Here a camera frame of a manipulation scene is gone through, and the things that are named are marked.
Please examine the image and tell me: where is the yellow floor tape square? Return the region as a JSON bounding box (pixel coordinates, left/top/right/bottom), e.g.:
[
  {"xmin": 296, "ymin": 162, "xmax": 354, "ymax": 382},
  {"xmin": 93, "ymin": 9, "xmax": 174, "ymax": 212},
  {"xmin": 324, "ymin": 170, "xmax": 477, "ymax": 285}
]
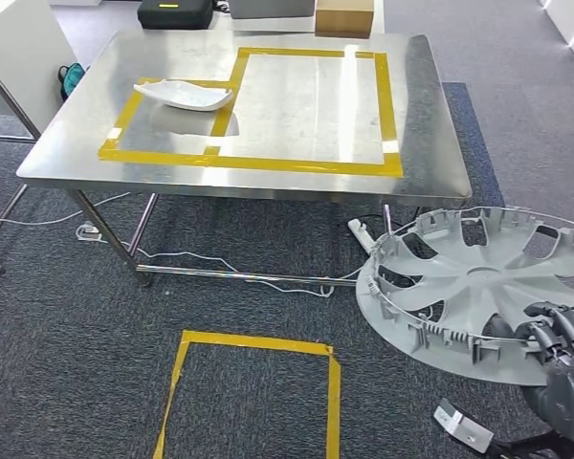
[{"xmin": 151, "ymin": 329, "xmax": 342, "ymax": 459}]

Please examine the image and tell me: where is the white curved plastic part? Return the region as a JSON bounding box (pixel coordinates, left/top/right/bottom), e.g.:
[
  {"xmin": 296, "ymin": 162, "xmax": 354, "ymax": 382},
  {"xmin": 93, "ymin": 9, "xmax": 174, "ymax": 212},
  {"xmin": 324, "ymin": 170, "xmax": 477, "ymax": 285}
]
[{"xmin": 133, "ymin": 78, "xmax": 234, "ymax": 114}]

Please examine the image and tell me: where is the brown cardboard box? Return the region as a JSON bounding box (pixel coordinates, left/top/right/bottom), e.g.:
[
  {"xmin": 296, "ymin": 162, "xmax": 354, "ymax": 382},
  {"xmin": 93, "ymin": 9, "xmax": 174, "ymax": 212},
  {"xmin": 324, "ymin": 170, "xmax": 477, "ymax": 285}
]
[{"xmin": 314, "ymin": 0, "xmax": 376, "ymax": 40}]

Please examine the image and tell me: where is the white plug adapter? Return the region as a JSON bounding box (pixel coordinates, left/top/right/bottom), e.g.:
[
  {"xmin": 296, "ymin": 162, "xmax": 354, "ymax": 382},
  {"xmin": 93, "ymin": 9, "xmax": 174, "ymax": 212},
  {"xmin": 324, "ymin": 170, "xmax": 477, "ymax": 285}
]
[{"xmin": 74, "ymin": 221, "xmax": 102, "ymax": 244}]

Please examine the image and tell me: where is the white cable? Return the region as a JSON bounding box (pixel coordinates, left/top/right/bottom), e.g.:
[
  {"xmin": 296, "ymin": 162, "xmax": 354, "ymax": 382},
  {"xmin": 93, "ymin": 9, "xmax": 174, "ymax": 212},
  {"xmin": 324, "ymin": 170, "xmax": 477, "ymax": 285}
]
[
  {"xmin": 100, "ymin": 235, "xmax": 364, "ymax": 299},
  {"xmin": 0, "ymin": 191, "xmax": 131, "ymax": 228}
]

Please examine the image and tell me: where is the black carry case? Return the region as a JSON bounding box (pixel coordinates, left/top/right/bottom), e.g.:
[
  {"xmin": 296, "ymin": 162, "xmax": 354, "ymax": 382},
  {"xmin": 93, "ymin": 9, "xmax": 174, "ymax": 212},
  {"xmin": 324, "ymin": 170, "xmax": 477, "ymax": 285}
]
[{"xmin": 137, "ymin": 0, "xmax": 216, "ymax": 32}]

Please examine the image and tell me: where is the white power strip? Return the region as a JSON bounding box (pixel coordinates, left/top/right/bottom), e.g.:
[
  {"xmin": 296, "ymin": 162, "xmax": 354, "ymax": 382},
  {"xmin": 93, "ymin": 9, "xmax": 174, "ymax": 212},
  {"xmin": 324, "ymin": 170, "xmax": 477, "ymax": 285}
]
[{"xmin": 348, "ymin": 217, "xmax": 380, "ymax": 256}]

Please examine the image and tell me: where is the grey plastic wheel cover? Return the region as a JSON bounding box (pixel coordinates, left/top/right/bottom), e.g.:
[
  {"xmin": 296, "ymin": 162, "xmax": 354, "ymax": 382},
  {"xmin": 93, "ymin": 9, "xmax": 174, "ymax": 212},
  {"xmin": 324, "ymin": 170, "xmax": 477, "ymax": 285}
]
[{"xmin": 355, "ymin": 205, "xmax": 574, "ymax": 387}]

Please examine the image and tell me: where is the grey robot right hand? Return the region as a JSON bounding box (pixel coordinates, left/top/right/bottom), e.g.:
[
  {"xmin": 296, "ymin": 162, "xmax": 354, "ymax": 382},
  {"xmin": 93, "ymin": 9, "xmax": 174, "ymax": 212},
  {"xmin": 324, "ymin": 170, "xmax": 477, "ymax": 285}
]
[{"xmin": 486, "ymin": 300, "xmax": 574, "ymax": 448}]

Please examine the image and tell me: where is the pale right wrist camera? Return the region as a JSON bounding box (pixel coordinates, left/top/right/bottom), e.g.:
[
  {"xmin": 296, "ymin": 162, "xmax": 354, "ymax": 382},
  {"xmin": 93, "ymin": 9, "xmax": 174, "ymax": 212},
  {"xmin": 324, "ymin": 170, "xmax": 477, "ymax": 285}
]
[{"xmin": 432, "ymin": 397, "xmax": 494, "ymax": 455}]

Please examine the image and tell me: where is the teal backpack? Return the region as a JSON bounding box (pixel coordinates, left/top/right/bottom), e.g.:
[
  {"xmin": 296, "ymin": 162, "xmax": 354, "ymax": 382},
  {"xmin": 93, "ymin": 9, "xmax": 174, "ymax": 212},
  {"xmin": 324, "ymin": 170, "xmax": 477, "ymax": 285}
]
[{"xmin": 57, "ymin": 61, "xmax": 87, "ymax": 102}]

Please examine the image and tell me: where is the yellow tape outline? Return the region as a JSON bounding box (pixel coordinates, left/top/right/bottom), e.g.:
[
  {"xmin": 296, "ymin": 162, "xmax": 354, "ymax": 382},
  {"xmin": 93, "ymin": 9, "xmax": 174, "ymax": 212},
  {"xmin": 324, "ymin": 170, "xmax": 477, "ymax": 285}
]
[{"xmin": 98, "ymin": 46, "xmax": 404, "ymax": 179}]

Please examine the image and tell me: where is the steel workbench table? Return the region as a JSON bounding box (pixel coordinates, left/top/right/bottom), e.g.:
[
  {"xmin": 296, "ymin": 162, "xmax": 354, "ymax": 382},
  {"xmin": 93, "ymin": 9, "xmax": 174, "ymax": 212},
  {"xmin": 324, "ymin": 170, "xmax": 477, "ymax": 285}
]
[{"xmin": 0, "ymin": 30, "xmax": 473, "ymax": 290}]

